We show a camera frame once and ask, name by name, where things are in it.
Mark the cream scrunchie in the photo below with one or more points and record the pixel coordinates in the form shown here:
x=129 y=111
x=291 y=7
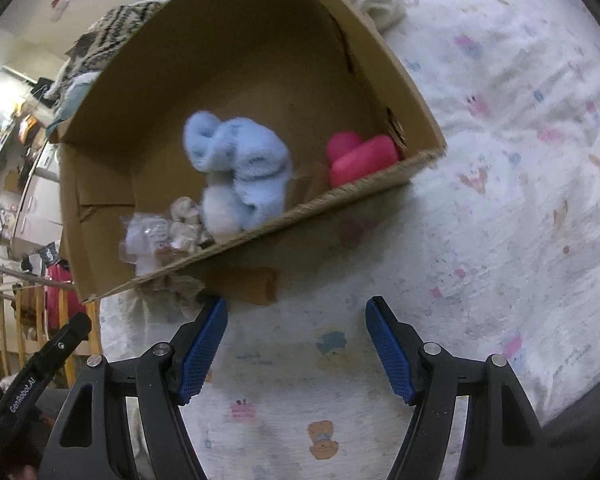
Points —
x=187 y=222

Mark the brown cardboard piece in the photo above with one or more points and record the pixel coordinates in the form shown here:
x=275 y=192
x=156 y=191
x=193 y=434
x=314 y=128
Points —
x=260 y=285

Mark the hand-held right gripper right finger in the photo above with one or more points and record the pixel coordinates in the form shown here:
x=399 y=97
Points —
x=387 y=355

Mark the red suitcase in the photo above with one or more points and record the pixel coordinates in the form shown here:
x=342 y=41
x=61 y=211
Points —
x=60 y=295

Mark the white plastic packet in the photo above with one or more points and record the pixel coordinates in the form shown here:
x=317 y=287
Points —
x=145 y=242

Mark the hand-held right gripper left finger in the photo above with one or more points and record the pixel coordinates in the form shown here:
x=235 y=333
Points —
x=202 y=355

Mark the white socks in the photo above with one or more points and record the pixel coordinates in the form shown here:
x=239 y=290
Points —
x=375 y=0

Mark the brown lace scrunchie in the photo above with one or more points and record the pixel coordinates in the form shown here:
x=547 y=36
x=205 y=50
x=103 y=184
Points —
x=175 y=290

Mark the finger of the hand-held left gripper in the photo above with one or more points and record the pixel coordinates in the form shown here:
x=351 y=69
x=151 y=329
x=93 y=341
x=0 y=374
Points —
x=62 y=342

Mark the light blue fluffy socks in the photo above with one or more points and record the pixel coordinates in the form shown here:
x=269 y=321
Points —
x=250 y=160

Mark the pink soft toy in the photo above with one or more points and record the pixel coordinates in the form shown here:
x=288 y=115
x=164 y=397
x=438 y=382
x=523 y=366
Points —
x=360 y=160

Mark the brown cardboard box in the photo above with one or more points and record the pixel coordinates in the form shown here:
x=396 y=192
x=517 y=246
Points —
x=240 y=60

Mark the patterned knit blanket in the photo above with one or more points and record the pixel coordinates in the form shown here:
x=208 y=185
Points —
x=110 y=30

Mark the printed white quilt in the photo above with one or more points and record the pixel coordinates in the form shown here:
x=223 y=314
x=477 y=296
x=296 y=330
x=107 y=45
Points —
x=505 y=185

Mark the yellow wooden rack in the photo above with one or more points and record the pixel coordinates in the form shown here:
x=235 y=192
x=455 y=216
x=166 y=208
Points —
x=10 y=325

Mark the white cabinet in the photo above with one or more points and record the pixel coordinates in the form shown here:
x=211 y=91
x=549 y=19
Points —
x=40 y=200

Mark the teal cloth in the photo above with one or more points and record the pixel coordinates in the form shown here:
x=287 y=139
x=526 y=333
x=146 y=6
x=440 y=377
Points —
x=75 y=97

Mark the wall sticker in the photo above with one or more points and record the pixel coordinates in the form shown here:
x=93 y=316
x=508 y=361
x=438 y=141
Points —
x=62 y=5

